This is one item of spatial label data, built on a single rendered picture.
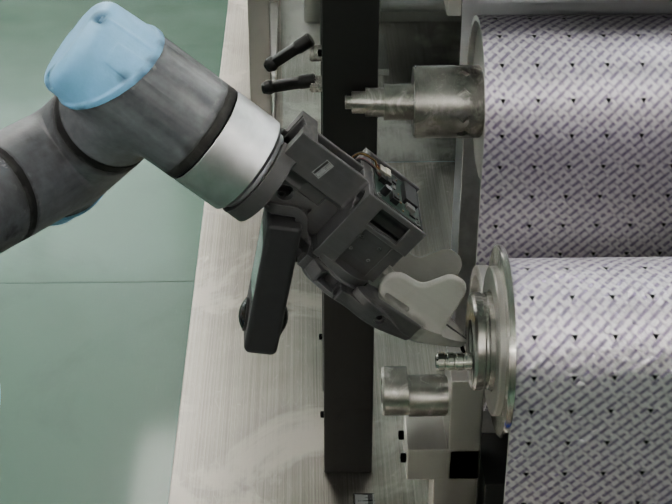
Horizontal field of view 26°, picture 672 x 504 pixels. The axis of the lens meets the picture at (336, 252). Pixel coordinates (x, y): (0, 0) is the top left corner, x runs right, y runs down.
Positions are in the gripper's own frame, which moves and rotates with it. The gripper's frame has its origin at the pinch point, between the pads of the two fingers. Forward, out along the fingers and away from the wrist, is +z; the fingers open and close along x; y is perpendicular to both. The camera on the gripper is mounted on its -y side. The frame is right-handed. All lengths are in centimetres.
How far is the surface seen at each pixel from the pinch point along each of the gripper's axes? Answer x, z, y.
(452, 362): -1.1, 1.3, -0.7
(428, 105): 23.5, -5.1, 6.5
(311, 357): 50, 16, -34
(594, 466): -4.8, 14.1, 0.7
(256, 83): 98, 1, -28
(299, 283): 66, 15, -35
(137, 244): 230, 40, -131
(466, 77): 25.2, -3.7, 10.1
